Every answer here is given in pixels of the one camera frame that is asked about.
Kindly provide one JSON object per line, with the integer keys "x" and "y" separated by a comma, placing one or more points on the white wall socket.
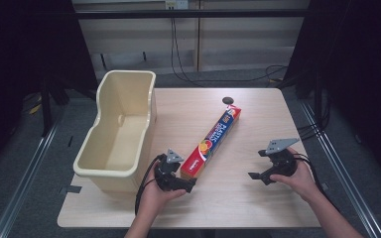
{"x": 176, "y": 4}

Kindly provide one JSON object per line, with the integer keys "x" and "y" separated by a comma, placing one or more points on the person's right hand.
{"x": 297, "y": 183}

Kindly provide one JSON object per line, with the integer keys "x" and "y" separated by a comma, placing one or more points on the black tape piece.
{"x": 70, "y": 189}

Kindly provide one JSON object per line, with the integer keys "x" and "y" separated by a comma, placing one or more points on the person's left hand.
{"x": 160, "y": 200}

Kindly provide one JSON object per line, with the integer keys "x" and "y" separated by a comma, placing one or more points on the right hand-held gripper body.
{"x": 282, "y": 158}

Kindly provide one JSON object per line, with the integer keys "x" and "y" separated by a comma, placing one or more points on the black metal stand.
{"x": 46, "y": 105}

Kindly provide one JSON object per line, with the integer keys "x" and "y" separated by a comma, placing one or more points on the metal floor rail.
{"x": 340, "y": 172}
{"x": 20, "y": 185}

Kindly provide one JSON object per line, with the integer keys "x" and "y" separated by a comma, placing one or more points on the red and blue wrap box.
{"x": 216, "y": 134}

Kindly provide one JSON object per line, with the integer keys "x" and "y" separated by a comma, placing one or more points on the dark curtain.
{"x": 360, "y": 66}
{"x": 23, "y": 66}

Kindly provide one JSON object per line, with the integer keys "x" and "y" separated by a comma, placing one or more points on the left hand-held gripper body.
{"x": 166, "y": 172}

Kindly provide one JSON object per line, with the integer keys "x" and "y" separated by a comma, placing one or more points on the cream plastic bin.
{"x": 125, "y": 132}

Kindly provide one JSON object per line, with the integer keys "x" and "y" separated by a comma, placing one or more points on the black horizontal bar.
{"x": 191, "y": 13}

